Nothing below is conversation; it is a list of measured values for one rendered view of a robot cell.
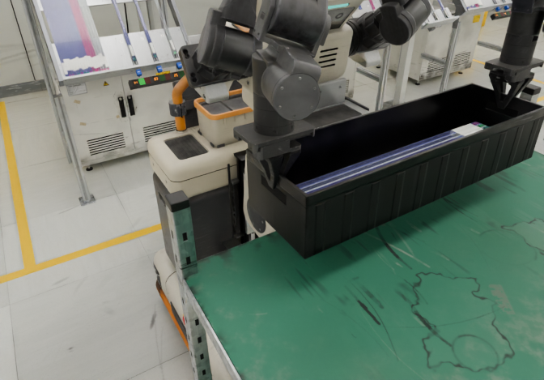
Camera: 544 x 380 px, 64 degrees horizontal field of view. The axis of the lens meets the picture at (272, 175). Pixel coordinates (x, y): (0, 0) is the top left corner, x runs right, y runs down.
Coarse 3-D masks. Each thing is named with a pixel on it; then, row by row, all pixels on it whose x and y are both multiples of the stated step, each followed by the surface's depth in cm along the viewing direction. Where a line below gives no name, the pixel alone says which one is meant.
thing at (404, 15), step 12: (384, 0) 97; (396, 0) 95; (408, 0) 95; (384, 12) 97; (396, 12) 95; (408, 12) 96; (384, 24) 99; (396, 24) 97; (408, 24) 96; (384, 36) 102; (396, 36) 99; (408, 36) 97
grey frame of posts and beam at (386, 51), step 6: (390, 48) 314; (384, 54) 317; (384, 60) 319; (384, 66) 320; (384, 72) 322; (384, 78) 325; (378, 84) 331; (384, 84) 329; (378, 90) 332; (384, 90) 331; (378, 96) 335; (378, 102) 336; (378, 108) 338
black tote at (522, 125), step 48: (432, 96) 91; (480, 96) 96; (336, 144) 82; (384, 144) 90; (480, 144) 78; (528, 144) 87; (288, 192) 64; (336, 192) 62; (384, 192) 68; (432, 192) 76; (288, 240) 68; (336, 240) 67
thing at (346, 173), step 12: (444, 132) 91; (456, 132) 91; (468, 132) 91; (420, 144) 87; (432, 144) 86; (384, 156) 83; (396, 156) 83; (408, 156) 82; (348, 168) 79; (360, 168) 79; (372, 168) 79; (312, 180) 76; (324, 180) 76; (336, 180) 76
